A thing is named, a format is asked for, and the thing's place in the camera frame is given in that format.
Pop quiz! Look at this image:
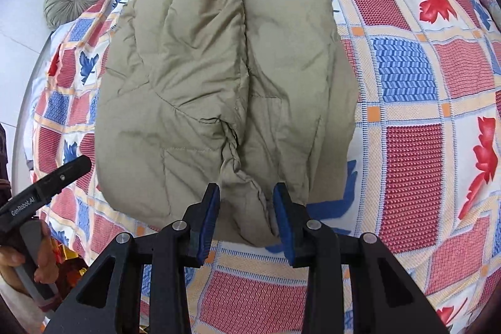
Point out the khaki puffer jacket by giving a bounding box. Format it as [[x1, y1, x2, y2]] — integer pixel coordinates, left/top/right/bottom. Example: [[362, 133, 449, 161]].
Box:
[[95, 0, 359, 247]]

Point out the person left hand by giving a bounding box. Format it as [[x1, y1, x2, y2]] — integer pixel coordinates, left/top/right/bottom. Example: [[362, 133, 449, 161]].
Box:
[[0, 231, 59, 293]]

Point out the leaf patterned patchwork quilt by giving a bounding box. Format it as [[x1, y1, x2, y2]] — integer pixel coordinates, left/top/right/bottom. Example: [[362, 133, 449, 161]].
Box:
[[31, 0, 500, 333]]

